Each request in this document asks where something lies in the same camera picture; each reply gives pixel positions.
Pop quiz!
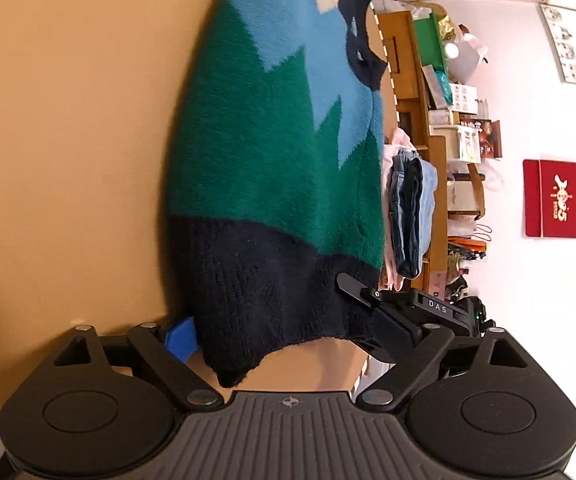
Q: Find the blue green knitted vest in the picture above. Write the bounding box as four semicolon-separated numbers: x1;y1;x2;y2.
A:
166;0;385;388

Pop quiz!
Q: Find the light blue denim garment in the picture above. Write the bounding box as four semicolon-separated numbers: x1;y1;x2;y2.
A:
388;151;439;280

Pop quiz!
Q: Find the white plastic bag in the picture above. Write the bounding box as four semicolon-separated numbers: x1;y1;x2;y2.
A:
444;24;489;84

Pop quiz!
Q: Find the green box on cabinet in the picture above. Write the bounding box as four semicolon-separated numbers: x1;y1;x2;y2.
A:
413;12;448;74

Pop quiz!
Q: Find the wooden side cabinet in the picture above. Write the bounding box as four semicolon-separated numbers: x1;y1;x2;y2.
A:
375;11;451;298

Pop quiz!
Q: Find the red wall calendar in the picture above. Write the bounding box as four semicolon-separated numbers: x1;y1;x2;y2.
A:
522;159;576;238

